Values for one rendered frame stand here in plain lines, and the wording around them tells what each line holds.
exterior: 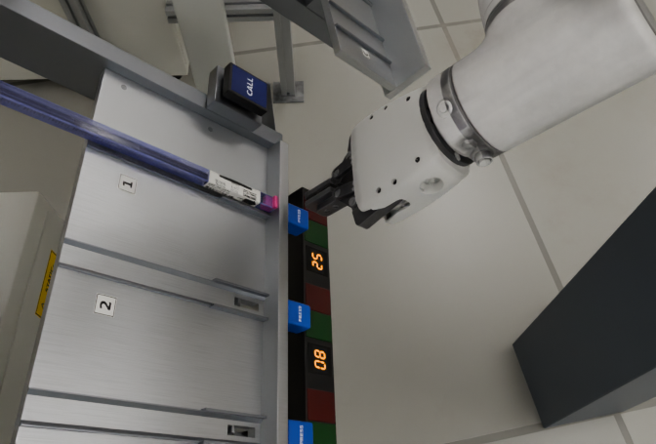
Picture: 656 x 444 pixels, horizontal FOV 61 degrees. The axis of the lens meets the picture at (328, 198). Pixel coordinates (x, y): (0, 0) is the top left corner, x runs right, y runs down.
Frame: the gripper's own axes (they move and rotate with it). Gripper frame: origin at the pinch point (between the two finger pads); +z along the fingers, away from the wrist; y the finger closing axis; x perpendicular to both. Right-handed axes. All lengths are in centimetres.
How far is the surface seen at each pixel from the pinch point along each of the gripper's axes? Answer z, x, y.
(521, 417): 26, -80, -9
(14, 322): 35.6, 17.0, -6.8
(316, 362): 6.8, -4.1, -14.6
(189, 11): 10.2, 12.8, 27.5
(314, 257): 6.8, -4.3, -2.8
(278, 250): 3.8, 3.4, -5.6
